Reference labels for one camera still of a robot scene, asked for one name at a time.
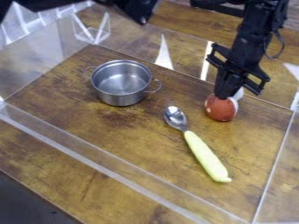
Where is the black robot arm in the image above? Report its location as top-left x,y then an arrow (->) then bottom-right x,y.
207,0 -> 288,100

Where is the clear acrylic enclosure wall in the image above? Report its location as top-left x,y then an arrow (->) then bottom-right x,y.
0,101 -> 250,224

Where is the clear acrylic corner bracket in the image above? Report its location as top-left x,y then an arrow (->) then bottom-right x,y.
71,12 -> 111,45

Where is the red brown toy mushroom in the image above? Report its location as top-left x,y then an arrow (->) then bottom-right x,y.
204,88 -> 244,122

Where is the spoon with yellow handle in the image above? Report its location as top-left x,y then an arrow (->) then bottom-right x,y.
163,106 -> 231,183

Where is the small silver metal pot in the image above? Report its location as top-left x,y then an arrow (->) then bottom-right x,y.
82,59 -> 163,107

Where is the black bar at table edge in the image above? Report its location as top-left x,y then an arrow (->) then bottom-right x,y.
190,0 -> 248,12

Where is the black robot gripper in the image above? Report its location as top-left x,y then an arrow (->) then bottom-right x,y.
207,30 -> 271,99

